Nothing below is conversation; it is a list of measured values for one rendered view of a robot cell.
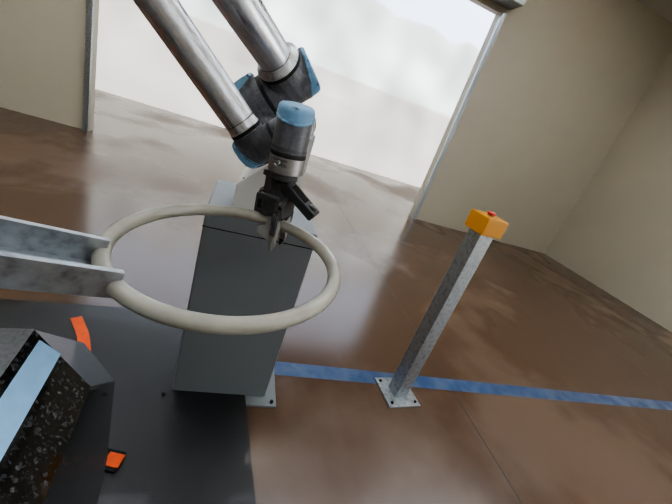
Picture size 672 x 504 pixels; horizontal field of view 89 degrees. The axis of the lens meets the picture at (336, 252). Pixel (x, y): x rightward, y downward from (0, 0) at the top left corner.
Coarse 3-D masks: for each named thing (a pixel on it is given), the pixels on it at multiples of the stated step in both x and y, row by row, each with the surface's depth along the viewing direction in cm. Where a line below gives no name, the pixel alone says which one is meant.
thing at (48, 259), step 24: (0, 216) 51; (0, 240) 52; (24, 240) 54; (48, 240) 56; (72, 240) 58; (96, 240) 60; (0, 264) 44; (24, 264) 46; (48, 264) 47; (72, 264) 50; (24, 288) 47; (48, 288) 49; (72, 288) 51; (96, 288) 53
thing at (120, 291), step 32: (128, 224) 72; (288, 224) 92; (96, 256) 59; (320, 256) 84; (128, 288) 54; (160, 320) 52; (192, 320) 52; (224, 320) 53; (256, 320) 55; (288, 320) 58
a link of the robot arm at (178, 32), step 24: (144, 0) 73; (168, 0) 75; (168, 24) 76; (192, 24) 79; (168, 48) 80; (192, 48) 79; (192, 72) 82; (216, 72) 83; (216, 96) 85; (240, 96) 89; (240, 120) 89; (240, 144) 93; (264, 144) 93
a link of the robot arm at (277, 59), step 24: (216, 0) 86; (240, 0) 87; (240, 24) 92; (264, 24) 94; (264, 48) 99; (288, 48) 106; (264, 72) 108; (288, 72) 107; (312, 72) 111; (288, 96) 114; (312, 96) 119
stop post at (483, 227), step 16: (480, 224) 147; (496, 224) 145; (464, 240) 156; (480, 240) 150; (464, 256) 155; (480, 256) 154; (448, 272) 163; (464, 272) 156; (448, 288) 161; (464, 288) 161; (432, 304) 169; (448, 304) 163; (432, 320) 168; (416, 336) 177; (432, 336) 171; (416, 352) 175; (400, 368) 184; (416, 368) 179; (384, 384) 192; (400, 384) 182; (400, 400) 185; (416, 400) 189
